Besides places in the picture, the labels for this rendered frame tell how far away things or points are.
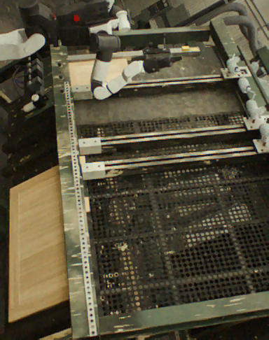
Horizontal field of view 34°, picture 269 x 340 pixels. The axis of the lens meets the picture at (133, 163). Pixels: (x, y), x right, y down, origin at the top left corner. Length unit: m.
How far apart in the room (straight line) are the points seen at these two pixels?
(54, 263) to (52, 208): 0.37
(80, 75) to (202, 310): 1.76
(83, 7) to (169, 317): 1.65
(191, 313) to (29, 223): 1.19
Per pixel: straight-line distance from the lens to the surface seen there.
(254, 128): 2.70
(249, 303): 2.13
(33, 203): 2.81
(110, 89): 2.59
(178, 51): 3.27
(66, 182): 2.38
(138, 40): 3.43
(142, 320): 2.01
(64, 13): 2.56
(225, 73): 3.03
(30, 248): 2.67
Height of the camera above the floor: 1.84
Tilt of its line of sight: 16 degrees down
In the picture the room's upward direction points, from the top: 65 degrees clockwise
